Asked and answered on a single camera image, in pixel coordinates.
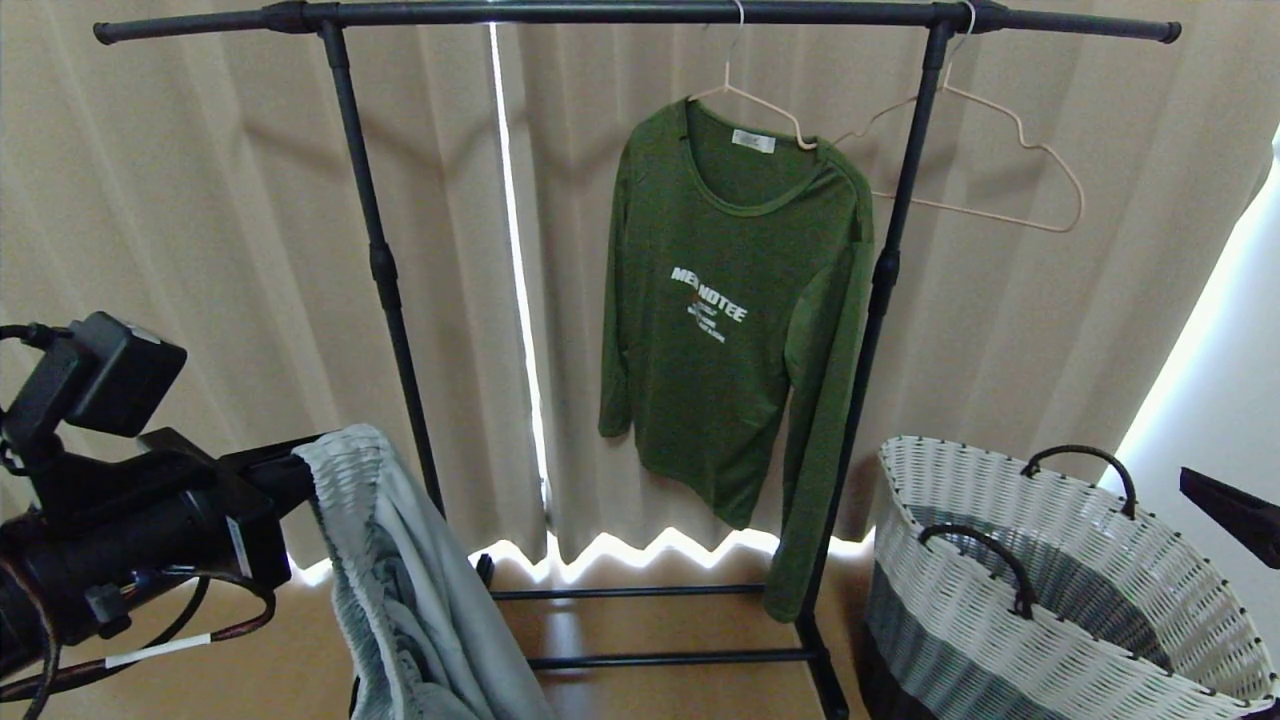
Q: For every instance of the white laundry basket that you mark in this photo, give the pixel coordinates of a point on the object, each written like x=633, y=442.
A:
x=1000, y=620

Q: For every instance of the green printed shirt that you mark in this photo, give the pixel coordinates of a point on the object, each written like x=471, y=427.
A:
x=720, y=380

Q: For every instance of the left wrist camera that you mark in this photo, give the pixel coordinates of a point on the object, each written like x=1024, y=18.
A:
x=110, y=380

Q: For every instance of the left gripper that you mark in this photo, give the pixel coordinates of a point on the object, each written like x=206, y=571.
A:
x=150, y=520

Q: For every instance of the beige curtain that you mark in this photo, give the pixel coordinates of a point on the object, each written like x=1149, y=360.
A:
x=200, y=200

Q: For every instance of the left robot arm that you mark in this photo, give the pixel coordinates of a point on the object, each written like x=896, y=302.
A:
x=30, y=630

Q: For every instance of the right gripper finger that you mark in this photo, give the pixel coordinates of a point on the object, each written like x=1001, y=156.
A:
x=1240, y=515

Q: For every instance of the black clothes rack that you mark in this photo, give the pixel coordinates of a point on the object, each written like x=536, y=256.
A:
x=620, y=13

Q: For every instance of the pale grey shorts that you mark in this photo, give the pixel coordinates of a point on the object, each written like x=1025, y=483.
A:
x=420, y=580

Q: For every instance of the pink clothes hanger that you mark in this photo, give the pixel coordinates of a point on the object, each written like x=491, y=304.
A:
x=1000, y=216
x=762, y=103

